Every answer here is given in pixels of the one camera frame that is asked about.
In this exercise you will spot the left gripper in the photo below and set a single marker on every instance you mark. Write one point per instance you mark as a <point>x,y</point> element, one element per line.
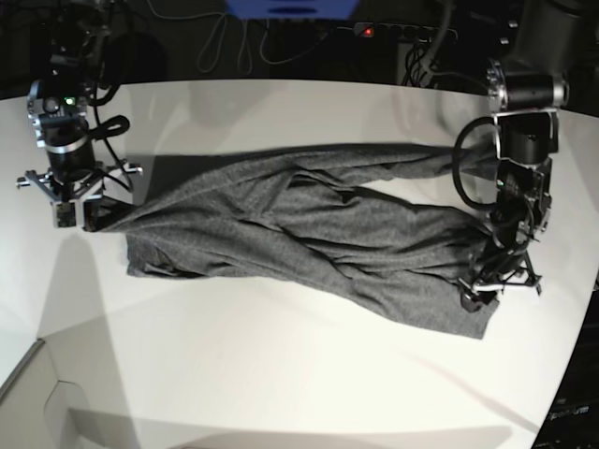
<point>496,260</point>

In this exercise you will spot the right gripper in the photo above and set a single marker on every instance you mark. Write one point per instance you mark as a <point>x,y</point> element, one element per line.
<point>91,186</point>

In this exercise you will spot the grey t-shirt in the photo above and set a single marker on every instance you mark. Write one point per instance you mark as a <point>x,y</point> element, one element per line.
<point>308,215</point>

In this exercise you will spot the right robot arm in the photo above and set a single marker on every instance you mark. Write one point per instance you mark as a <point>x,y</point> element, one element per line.
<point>58,102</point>

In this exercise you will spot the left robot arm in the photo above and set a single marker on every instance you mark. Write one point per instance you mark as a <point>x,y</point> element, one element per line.
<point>501,163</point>

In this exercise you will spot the blue box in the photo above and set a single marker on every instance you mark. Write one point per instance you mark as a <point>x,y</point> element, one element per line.
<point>292,9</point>

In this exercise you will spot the black power strip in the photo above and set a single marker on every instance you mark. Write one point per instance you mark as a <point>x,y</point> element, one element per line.
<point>400,32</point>

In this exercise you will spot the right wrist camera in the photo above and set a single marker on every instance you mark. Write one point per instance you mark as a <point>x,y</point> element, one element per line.
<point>68,214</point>

